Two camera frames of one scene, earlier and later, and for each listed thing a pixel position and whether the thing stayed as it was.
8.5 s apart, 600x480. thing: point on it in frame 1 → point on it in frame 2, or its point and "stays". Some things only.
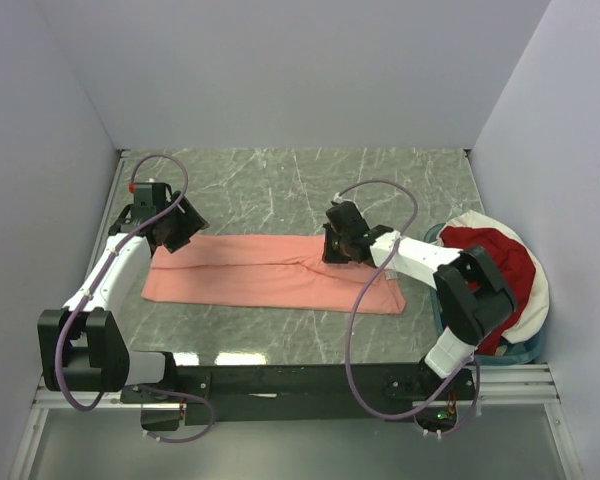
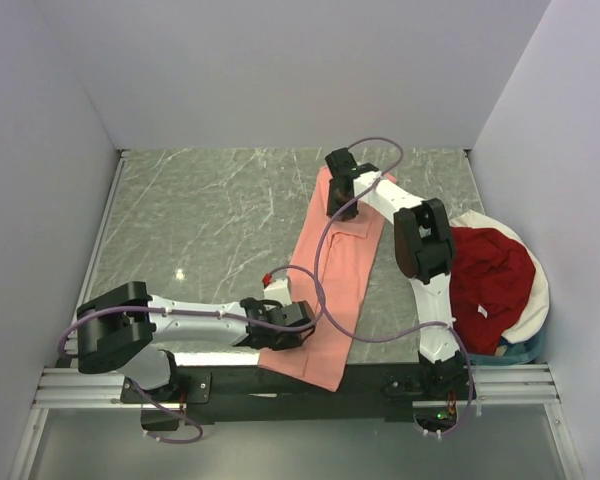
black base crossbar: [303, 393] stays
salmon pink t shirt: [268, 271] → [332, 267]
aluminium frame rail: [496, 384] stays
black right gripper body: [335, 247] → [334, 202]
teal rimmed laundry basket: [507, 353] stays
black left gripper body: [180, 226] → [286, 343]
